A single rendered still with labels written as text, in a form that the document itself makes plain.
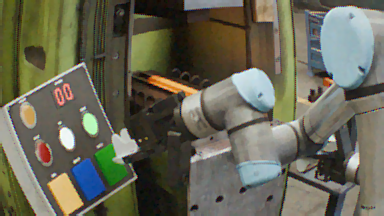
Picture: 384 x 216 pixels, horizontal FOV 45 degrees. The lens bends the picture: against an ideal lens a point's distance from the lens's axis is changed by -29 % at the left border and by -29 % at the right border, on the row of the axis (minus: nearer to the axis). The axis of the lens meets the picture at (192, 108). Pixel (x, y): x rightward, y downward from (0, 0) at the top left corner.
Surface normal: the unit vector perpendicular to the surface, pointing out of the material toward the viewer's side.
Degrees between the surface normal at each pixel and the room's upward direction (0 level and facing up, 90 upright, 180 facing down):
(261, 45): 90
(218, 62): 90
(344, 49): 83
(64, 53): 90
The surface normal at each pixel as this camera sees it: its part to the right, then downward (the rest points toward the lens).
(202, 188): 0.62, 0.25
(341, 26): -0.87, 0.07
